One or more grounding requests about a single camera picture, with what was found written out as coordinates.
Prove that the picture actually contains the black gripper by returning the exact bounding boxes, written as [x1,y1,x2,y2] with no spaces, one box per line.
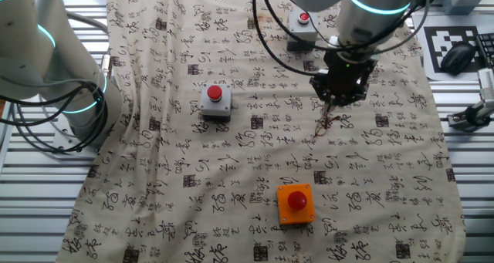
[309,52,377,108]

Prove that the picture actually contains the red-framed glasses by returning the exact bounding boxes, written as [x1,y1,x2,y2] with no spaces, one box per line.
[313,100,343,138]

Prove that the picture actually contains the grey box flat red button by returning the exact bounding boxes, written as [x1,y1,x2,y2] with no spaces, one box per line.
[286,7,320,52]

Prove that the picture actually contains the black white marker sheet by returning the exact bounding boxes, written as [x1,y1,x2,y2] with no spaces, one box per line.
[411,15,494,82]

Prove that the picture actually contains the black computer mouse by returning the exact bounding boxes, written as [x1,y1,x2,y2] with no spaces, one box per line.
[440,41,477,76]

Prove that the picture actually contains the grey box domed red button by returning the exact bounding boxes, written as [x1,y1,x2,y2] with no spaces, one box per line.
[199,82,233,122]

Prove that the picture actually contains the orange box red button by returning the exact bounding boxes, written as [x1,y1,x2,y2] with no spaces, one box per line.
[276,183,317,226]

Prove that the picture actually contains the grey box green button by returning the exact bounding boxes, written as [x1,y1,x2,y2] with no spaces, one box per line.
[439,0,486,16]

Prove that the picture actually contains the black keyboard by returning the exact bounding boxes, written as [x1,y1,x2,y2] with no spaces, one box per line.
[475,32,494,69]

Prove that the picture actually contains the beige calligraphy print cloth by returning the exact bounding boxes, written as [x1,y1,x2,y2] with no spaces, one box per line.
[56,0,466,263]

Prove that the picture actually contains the silver base connector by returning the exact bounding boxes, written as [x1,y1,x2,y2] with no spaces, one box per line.
[100,54,113,81]

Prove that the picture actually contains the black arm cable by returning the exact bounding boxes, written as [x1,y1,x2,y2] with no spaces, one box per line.
[260,0,435,58]
[251,0,329,78]

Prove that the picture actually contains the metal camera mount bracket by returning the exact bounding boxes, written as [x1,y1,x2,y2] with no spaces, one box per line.
[446,99,494,133]

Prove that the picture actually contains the silver camera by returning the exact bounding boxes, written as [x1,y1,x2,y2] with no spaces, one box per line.
[476,67,494,102]

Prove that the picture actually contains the black base cable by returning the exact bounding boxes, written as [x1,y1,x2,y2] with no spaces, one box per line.
[0,81,109,155]

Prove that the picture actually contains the grey base cable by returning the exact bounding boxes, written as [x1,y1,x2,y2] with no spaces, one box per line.
[65,11,111,35]

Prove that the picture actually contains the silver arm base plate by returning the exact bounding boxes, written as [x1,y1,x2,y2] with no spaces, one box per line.
[52,118,103,156]

